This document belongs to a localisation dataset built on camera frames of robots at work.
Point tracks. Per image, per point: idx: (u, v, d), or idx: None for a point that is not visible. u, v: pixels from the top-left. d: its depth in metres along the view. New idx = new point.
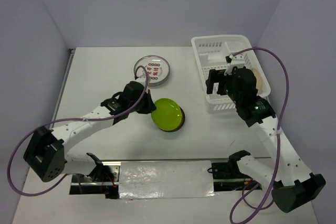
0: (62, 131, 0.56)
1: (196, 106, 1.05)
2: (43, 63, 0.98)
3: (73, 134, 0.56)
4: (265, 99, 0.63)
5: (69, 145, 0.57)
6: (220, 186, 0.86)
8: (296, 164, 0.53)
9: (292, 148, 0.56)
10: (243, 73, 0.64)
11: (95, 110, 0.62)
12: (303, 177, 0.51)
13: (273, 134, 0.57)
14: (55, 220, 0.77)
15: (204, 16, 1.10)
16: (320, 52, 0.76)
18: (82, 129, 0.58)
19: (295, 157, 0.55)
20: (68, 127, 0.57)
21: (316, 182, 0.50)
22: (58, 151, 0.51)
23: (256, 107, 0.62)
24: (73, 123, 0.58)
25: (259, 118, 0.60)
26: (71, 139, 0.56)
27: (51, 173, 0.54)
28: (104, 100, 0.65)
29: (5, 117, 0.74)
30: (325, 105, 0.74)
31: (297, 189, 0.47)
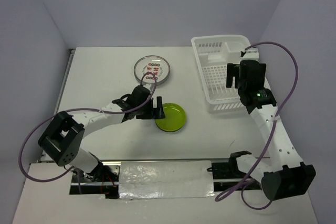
0: (82, 118, 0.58)
1: (196, 106, 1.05)
2: (43, 63, 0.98)
3: (91, 121, 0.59)
4: (269, 89, 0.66)
5: (85, 132, 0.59)
6: (220, 186, 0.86)
8: (287, 151, 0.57)
9: (286, 136, 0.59)
10: (250, 62, 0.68)
11: (108, 106, 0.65)
12: (292, 163, 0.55)
13: (270, 120, 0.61)
14: (55, 220, 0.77)
15: (205, 17, 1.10)
16: (320, 52, 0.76)
18: (99, 119, 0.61)
19: (289, 145, 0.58)
20: (86, 115, 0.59)
21: (305, 171, 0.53)
22: (78, 132, 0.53)
23: (258, 94, 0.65)
24: (90, 112, 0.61)
25: (258, 104, 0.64)
26: (88, 126, 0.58)
27: (66, 158, 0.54)
28: (115, 99, 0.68)
29: (6, 116, 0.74)
30: (326, 105, 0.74)
31: (284, 173, 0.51)
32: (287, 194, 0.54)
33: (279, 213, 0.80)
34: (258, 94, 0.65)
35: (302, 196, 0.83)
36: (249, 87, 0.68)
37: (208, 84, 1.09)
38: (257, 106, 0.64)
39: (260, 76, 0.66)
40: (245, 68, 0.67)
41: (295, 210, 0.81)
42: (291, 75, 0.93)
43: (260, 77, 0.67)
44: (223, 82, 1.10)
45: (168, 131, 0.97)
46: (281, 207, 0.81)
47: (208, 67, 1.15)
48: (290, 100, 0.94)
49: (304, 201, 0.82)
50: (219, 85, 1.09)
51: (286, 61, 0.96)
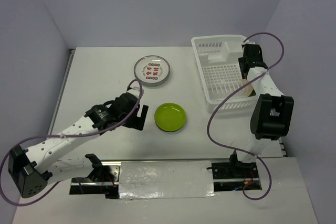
0: (37, 152, 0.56)
1: (196, 106, 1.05)
2: (43, 63, 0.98)
3: (48, 154, 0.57)
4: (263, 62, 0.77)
5: (46, 163, 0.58)
6: (220, 186, 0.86)
8: (272, 87, 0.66)
9: (272, 81, 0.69)
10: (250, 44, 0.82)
11: (77, 124, 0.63)
12: (275, 94, 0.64)
13: (260, 72, 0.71)
14: (55, 220, 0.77)
15: (205, 17, 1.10)
16: (320, 52, 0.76)
18: (59, 148, 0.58)
19: (273, 85, 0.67)
20: (44, 147, 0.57)
21: (284, 98, 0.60)
22: (28, 175, 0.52)
23: (253, 62, 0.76)
24: (50, 141, 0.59)
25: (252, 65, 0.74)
26: (46, 159, 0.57)
27: (32, 191, 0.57)
28: (90, 110, 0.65)
29: (6, 115, 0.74)
30: (326, 105, 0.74)
31: (265, 96, 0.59)
32: (271, 123, 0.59)
33: (279, 213, 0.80)
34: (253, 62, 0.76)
35: (302, 197, 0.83)
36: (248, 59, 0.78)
37: (208, 84, 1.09)
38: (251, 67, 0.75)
39: (258, 53, 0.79)
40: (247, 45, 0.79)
41: (295, 210, 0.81)
42: (291, 75, 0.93)
43: (258, 54, 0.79)
44: (223, 82, 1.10)
45: (168, 131, 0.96)
46: (281, 206, 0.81)
47: (208, 67, 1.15)
48: None
49: (304, 201, 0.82)
50: (219, 85, 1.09)
51: (285, 61, 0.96)
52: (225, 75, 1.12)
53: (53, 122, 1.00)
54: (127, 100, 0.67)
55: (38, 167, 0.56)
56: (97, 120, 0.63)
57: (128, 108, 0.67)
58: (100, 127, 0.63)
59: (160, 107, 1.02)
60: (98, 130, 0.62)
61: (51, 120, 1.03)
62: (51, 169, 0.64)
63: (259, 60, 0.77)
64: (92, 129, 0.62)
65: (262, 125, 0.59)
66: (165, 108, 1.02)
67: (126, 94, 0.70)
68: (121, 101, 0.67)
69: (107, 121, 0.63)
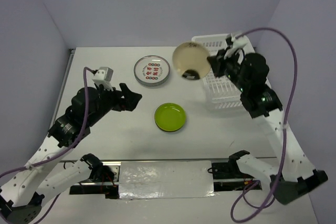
0: (10, 190, 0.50)
1: (197, 106, 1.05)
2: (43, 63, 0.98)
3: (22, 188, 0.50)
4: (272, 89, 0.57)
5: (27, 196, 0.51)
6: (220, 186, 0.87)
8: (301, 160, 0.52)
9: (297, 142, 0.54)
10: (253, 59, 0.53)
11: (43, 148, 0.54)
12: (306, 173, 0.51)
13: (279, 128, 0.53)
14: (55, 220, 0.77)
15: (205, 17, 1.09)
16: (321, 52, 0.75)
18: (31, 179, 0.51)
19: (300, 152, 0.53)
20: (16, 182, 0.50)
21: (318, 178, 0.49)
22: (10, 213, 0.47)
23: (263, 98, 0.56)
24: (20, 174, 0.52)
25: (264, 110, 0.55)
26: (22, 194, 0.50)
27: (28, 220, 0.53)
28: (52, 128, 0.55)
29: (5, 117, 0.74)
30: (326, 105, 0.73)
31: (300, 188, 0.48)
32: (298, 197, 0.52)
33: (279, 213, 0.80)
34: (262, 98, 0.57)
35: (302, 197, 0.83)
36: (252, 91, 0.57)
37: (208, 83, 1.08)
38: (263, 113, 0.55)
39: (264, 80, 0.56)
40: (250, 70, 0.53)
41: (295, 210, 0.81)
42: (291, 74, 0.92)
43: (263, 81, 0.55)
44: (223, 81, 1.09)
45: (168, 131, 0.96)
46: (281, 206, 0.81)
47: None
48: (290, 100, 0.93)
49: (304, 201, 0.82)
50: (220, 84, 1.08)
51: (286, 61, 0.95)
52: None
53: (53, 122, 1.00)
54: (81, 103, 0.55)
55: (19, 204, 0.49)
56: (62, 136, 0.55)
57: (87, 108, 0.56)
58: (68, 142, 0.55)
59: (160, 107, 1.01)
60: (67, 146, 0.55)
61: (51, 120, 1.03)
62: (43, 190, 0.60)
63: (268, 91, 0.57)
64: (60, 149, 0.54)
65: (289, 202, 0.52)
66: (166, 108, 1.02)
67: (78, 95, 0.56)
68: (75, 107, 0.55)
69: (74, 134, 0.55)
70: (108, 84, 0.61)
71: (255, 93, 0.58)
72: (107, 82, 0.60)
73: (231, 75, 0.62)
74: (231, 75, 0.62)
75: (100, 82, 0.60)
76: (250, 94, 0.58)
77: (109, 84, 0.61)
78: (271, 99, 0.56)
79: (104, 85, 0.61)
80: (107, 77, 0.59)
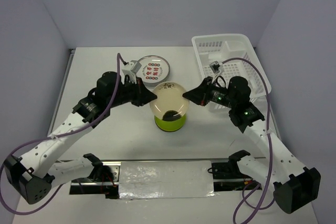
0: (32, 158, 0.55)
1: (196, 106, 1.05)
2: (43, 63, 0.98)
3: (43, 157, 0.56)
4: (254, 106, 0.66)
5: (45, 167, 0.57)
6: (220, 186, 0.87)
8: (289, 160, 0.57)
9: (283, 146, 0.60)
10: (238, 82, 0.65)
11: (66, 122, 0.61)
12: (297, 171, 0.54)
13: (264, 134, 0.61)
14: (55, 220, 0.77)
15: (205, 17, 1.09)
16: (321, 51, 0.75)
18: (53, 150, 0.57)
19: (288, 154, 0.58)
20: (38, 151, 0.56)
21: (308, 172, 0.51)
22: (29, 181, 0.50)
23: (246, 113, 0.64)
24: (42, 145, 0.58)
25: (249, 123, 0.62)
26: (43, 163, 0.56)
27: (38, 196, 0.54)
28: (76, 106, 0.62)
29: (5, 116, 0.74)
30: (326, 105, 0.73)
31: (293, 182, 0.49)
32: (301, 202, 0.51)
33: (279, 213, 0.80)
34: (245, 113, 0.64)
35: None
36: (238, 108, 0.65)
37: None
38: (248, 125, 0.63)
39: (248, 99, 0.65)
40: (235, 90, 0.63)
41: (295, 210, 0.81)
42: (291, 74, 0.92)
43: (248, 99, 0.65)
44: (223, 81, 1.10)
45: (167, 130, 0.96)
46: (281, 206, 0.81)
47: (208, 67, 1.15)
48: (290, 100, 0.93)
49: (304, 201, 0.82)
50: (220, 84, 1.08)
51: (286, 61, 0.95)
52: (225, 75, 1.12)
53: (53, 122, 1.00)
54: (106, 84, 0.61)
55: (37, 172, 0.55)
56: (86, 114, 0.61)
57: (112, 90, 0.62)
58: (91, 120, 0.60)
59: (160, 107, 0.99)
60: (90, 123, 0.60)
61: (51, 120, 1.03)
62: (53, 172, 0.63)
63: (251, 108, 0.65)
64: (83, 124, 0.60)
65: (294, 210, 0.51)
66: None
67: (103, 76, 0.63)
68: (100, 87, 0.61)
69: (97, 113, 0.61)
70: (134, 77, 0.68)
71: (240, 110, 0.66)
72: (133, 74, 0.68)
73: (220, 97, 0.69)
74: (221, 97, 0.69)
75: (127, 73, 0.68)
76: (236, 111, 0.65)
77: (135, 77, 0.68)
78: (253, 113, 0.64)
79: (129, 77, 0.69)
80: (134, 69, 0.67)
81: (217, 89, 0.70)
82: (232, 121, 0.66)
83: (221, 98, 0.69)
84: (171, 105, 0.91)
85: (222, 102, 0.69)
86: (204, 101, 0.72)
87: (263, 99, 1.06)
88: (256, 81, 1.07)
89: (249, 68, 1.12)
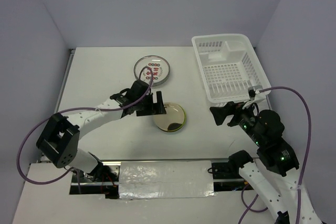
0: (77, 119, 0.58)
1: (196, 106, 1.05)
2: (43, 63, 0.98)
3: (87, 121, 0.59)
4: (289, 145, 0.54)
5: (84, 131, 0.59)
6: (220, 186, 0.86)
8: (310, 216, 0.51)
9: (308, 200, 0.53)
10: (271, 118, 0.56)
11: (105, 103, 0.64)
12: None
13: (294, 188, 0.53)
14: (55, 220, 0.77)
15: (205, 17, 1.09)
16: (322, 51, 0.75)
18: (95, 118, 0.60)
19: (310, 208, 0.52)
20: (82, 114, 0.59)
21: None
22: (73, 135, 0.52)
23: (281, 157, 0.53)
24: (86, 112, 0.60)
25: (281, 170, 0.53)
26: (85, 126, 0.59)
27: (64, 160, 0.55)
28: (113, 94, 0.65)
29: (6, 117, 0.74)
30: (326, 105, 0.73)
31: None
32: None
33: None
34: (280, 157, 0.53)
35: None
36: (270, 148, 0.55)
37: (208, 82, 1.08)
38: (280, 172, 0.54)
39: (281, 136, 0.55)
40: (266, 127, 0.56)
41: None
42: (291, 74, 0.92)
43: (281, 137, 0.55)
44: (223, 81, 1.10)
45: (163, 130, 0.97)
46: None
47: (208, 67, 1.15)
48: (290, 100, 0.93)
49: None
50: (220, 84, 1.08)
51: (286, 61, 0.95)
52: (226, 75, 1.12)
53: None
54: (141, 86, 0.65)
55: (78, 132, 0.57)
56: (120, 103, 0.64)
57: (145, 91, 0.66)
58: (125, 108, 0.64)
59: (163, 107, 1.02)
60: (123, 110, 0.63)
61: None
62: None
63: (286, 150, 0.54)
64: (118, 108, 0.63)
65: None
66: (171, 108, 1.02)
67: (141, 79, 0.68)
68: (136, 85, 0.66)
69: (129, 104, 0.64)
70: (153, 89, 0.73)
71: (274, 151, 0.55)
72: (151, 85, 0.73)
73: (245, 125, 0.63)
74: (247, 125, 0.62)
75: None
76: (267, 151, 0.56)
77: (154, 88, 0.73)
78: (288, 157, 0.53)
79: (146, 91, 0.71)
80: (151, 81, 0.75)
81: (246, 116, 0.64)
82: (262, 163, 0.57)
83: (247, 127, 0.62)
84: (174, 118, 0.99)
85: (247, 130, 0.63)
86: (231, 123, 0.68)
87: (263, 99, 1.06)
88: (256, 81, 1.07)
89: (249, 68, 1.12)
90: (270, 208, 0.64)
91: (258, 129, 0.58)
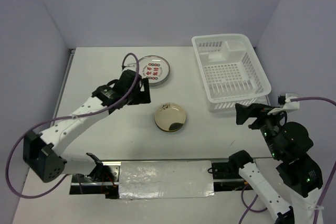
0: (52, 134, 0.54)
1: (196, 106, 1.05)
2: (43, 63, 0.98)
3: (63, 135, 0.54)
4: (315, 164, 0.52)
5: (62, 145, 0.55)
6: (220, 186, 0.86)
8: None
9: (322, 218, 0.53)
10: (297, 134, 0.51)
11: (86, 104, 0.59)
12: None
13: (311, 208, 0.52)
14: (56, 220, 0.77)
15: (205, 17, 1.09)
16: (322, 51, 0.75)
18: (72, 129, 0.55)
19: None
20: (58, 128, 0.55)
21: None
22: (48, 156, 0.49)
23: (307, 178, 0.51)
24: (62, 123, 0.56)
25: (305, 191, 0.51)
26: (63, 139, 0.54)
27: (52, 176, 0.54)
28: (96, 91, 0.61)
29: (6, 117, 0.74)
30: (326, 105, 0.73)
31: None
32: None
33: None
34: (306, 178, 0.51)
35: None
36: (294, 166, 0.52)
37: (208, 82, 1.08)
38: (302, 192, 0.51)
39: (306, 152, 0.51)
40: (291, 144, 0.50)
41: None
42: (291, 74, 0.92)
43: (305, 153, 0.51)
44: (223, 81, 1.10)
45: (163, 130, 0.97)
46: None
47: (208, 67, 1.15)
48: None
49: None
50: (220, 84, 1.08)
51: (286, 61, 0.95)
52: (226, 75, 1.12)
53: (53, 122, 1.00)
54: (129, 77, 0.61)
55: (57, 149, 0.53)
56: (104, 99, 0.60)
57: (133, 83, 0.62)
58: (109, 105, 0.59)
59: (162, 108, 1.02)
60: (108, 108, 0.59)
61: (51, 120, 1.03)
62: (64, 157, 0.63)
63: (312, 170, 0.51)
64: (102, 107, 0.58)
65: None
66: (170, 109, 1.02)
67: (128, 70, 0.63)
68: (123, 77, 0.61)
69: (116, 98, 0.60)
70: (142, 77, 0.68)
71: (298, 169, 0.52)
72: None
73: (266, 132, 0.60)
74: (267, 132, 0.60)
75: None
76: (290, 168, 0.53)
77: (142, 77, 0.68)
78: (314, 178, 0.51)
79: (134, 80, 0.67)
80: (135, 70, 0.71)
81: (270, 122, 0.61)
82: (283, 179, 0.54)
83: (268, 134, 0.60)
84: (175, 118, 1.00)
85: (266, 138, 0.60)
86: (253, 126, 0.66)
87: (263, 99, 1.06)
88: (256, 81, 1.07)
89: (249, 68, 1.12)
90: (270, 209, 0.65)
91: (280, 144, 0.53)
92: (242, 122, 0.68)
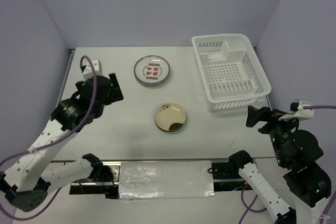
0: (14, 173, 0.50)
1: (196, 106, 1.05)
2: (43, 63, 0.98)
3: (25, 172, 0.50)
4: (325, 174, 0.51)
5: (32, 180, 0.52)
6: (220, 186, 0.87)
8: None
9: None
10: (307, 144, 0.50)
11: (45, 131, 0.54)
12: None
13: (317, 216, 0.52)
14: (56, 220, 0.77)
15: (205, 17, 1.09)
16: (322, 51, 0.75)
18: (34, 163, 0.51)
19: None
20: (19, 166, 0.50)
21: None
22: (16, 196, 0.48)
23: (316, 189, 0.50)
24: (23, 158, 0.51)
25: (313, 200, 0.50)
26: (28, 177, 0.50)
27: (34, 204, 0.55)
28: (54, 112, 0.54)
29: (6, 117, 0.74)
30: (326, 106, 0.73)
31: None
32: None
33: None
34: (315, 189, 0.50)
35: None
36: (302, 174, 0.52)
37: (208, 82, 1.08)
38: (310, 202, 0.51)
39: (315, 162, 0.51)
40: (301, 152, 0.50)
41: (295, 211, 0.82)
42: (291, 74, 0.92)
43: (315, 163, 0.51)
44: (223, 81, 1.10)
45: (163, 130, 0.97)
46: None
47: (208, 67, 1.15)
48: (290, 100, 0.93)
49: None
50: (220, 84, 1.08)
51: (286, 61, 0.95)
52: (226, 75, 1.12)
53: None
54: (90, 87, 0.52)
55: (27, 185, 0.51)
56: (65, 120, 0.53)
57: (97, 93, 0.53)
58: (73, 126, 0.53)
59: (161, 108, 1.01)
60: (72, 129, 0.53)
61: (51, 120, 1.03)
62: (50, 178, 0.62)
63: (322, 180, 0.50)
64: (63, 132, 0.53)
65: None
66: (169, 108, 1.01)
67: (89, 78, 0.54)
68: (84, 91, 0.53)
69: (80, 115, 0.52)
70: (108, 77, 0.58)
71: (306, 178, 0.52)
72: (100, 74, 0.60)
73: (275, 138, 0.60)
74: (276, 138, 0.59)
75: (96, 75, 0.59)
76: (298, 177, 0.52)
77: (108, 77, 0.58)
78: (323, 188, 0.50)
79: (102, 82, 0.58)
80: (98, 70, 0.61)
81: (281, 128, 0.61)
82: (292, 188, 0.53)
83: (276, 140, 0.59)
84: (175, 118, 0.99)
85: (275, 144, 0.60)
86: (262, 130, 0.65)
87: (263, 99, 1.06)
88: (256, 81, 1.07)
89: (249, 68, 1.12)
90: (270, 209, 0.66)
91: (289, 152, 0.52)
92: (251, 124, 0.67)
